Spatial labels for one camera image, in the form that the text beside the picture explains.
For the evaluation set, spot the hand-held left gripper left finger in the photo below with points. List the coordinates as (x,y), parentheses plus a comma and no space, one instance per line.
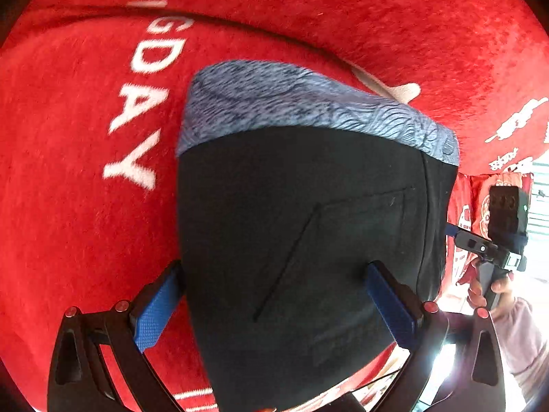
(154,313)

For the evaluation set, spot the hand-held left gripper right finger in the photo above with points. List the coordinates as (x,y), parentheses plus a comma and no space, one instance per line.
(392,304)

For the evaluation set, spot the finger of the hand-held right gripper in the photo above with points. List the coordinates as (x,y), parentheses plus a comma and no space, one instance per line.
(474,244)

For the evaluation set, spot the black pants with blue waistband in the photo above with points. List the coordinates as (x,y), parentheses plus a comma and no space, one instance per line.
(309,223)

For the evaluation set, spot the person's right forearm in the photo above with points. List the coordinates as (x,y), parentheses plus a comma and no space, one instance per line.
(525,343)

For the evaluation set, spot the person's right hand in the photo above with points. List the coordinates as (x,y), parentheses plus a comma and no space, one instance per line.
(499,289)

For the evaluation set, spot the red printed cloth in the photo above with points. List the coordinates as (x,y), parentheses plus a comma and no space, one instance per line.
(467,223)

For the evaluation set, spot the red printed blanket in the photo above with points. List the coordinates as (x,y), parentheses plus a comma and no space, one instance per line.
(85,158)

